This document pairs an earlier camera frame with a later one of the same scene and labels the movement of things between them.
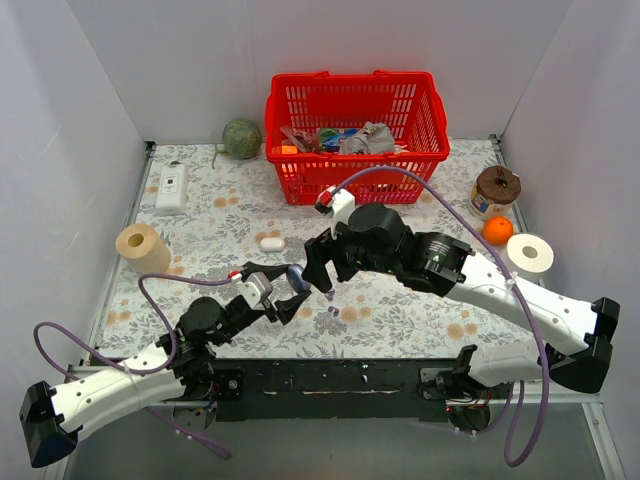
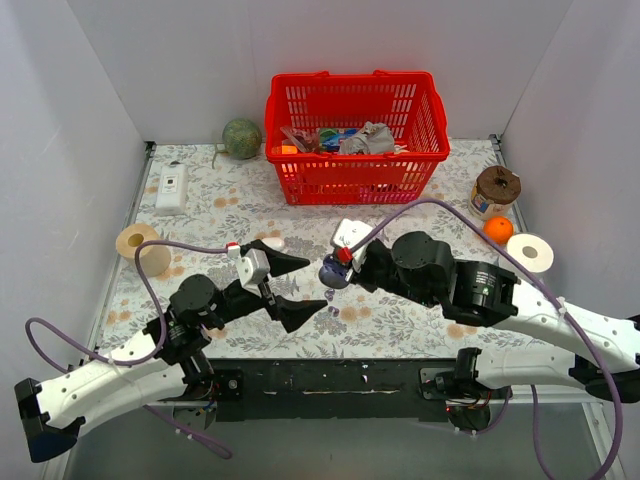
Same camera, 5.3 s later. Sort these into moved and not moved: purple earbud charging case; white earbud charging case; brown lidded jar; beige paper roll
Moved: purple earbud charging case
Not moved: beige paper roll; white earbud charging case; brown lidded jar
